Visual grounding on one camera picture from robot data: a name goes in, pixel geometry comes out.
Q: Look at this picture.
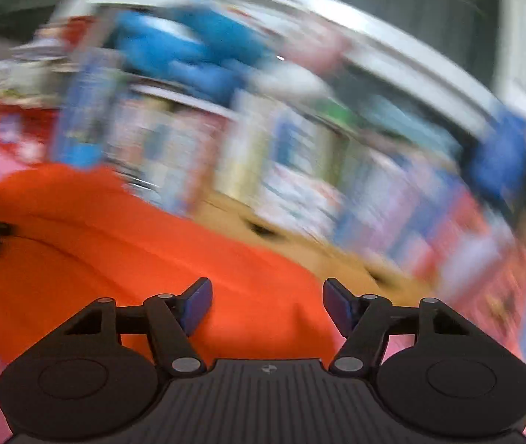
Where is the blue plush toy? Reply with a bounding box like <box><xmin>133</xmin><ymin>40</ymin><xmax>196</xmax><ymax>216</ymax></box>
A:
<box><xmin>113</xmin><ymin>0</ymin><xmax>272</xmax><ymax>106</ymax></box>

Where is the red storage crate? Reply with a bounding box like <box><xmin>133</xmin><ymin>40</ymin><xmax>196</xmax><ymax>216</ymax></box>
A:
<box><xmin>0</xmin><ymin>102</ymin><xmax>59</xmax><ymax>167</ymax></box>

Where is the row of upright books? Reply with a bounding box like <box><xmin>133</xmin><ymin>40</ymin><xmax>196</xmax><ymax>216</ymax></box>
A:
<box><xmin>54</xmin><ymin>49</ymin><xmax>526</xmax><ymax>351</ymax></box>

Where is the orange puffer jacket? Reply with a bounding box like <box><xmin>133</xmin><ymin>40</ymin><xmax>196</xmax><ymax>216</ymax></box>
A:
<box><xmin>0</xmin><ymin>165</ymin><xmax>340</xmax><ymax>362</ymax></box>

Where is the white window frame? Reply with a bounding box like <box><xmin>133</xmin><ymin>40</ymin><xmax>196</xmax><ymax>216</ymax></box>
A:
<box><xmin>54</xmin><ymin>0</ymin><xmax>526</xmax><ymax>137</ymax></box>

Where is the wooden drawer box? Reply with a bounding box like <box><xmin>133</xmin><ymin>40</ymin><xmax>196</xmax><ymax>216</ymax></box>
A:
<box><xmin>191</xmin><ymin>191</ymin><xmax>432</xmax><ymax>306</ymax></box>

